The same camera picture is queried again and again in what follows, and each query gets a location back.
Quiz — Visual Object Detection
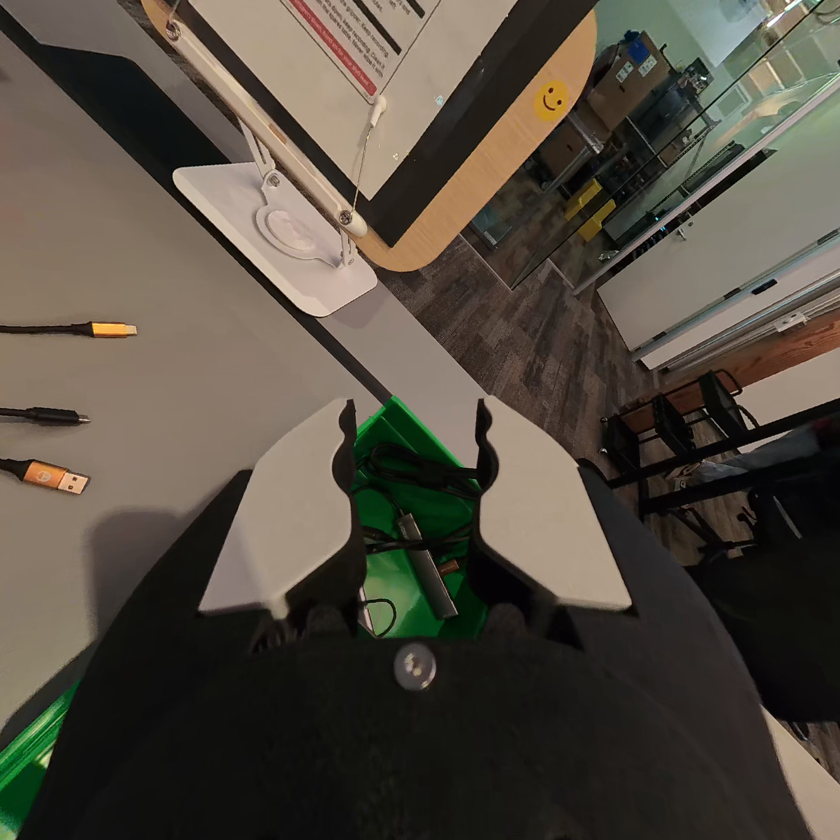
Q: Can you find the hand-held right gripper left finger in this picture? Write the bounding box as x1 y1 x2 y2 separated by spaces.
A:
196 397 367 623

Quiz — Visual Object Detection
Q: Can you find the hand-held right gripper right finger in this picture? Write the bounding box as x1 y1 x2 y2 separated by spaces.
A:
472 395 636 621

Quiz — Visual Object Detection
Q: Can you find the green plastic bin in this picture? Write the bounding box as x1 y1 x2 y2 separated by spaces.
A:
0 395 492 837

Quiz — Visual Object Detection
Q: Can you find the grey metal usb hub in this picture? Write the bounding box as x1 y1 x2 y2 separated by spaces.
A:
392 513 460 622

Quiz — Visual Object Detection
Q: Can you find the black cable with orange plugs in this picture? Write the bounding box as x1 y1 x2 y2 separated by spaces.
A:
0 320 139 497

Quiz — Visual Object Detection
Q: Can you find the black usb-c cable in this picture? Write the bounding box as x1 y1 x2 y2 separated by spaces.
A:
0 406 93 427

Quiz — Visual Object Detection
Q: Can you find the yellow storage bin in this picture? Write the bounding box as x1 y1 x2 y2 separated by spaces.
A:
564 177 605 221
577 199 618 244

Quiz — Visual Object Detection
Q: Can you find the white panel stand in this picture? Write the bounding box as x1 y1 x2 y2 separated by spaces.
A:
172 118 379 319

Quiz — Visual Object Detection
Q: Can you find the cardboard box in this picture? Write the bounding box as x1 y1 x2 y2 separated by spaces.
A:
535 121 608 178
586 31 677 132

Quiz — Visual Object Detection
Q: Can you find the yellow smiley sticker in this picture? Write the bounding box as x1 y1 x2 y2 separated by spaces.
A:
533 80 571 122

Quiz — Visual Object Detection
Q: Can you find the black bordered instruction panel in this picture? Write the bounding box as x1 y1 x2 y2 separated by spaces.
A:
164 0 599 249

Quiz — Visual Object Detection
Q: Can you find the grey USB hub with cable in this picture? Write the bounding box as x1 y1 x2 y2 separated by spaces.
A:
354 441 483 641

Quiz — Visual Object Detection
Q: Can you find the black metal table frame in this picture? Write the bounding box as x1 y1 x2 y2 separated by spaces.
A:
610 407 840 519

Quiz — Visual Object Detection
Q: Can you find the white board panel with rail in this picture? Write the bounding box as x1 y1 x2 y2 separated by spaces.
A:
594 226 840 371

